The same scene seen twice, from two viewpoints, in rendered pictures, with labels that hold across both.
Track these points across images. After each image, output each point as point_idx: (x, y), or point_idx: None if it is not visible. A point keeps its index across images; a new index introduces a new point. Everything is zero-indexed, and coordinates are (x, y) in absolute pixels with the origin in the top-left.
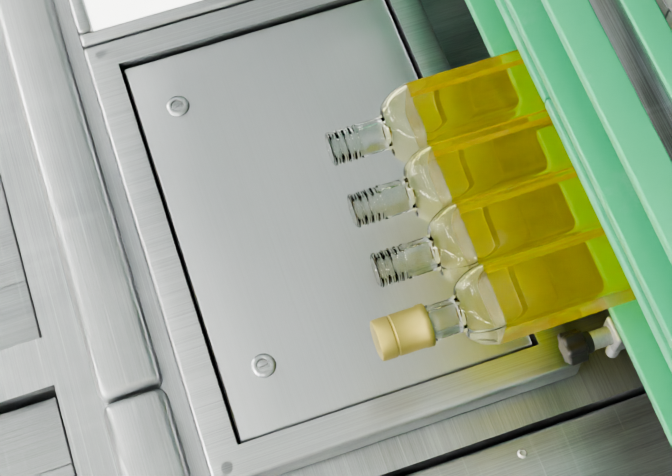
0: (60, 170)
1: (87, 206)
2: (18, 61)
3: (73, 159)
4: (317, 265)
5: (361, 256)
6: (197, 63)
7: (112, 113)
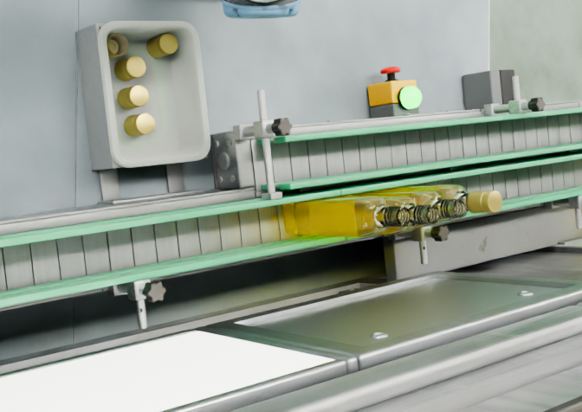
0: (472, 344)
1: (488, 335)
2: (392, 374)
3: (457, 344)
4: (449, 300)
5: (430, 298)
6: (337, 340)
7: (408, 338)
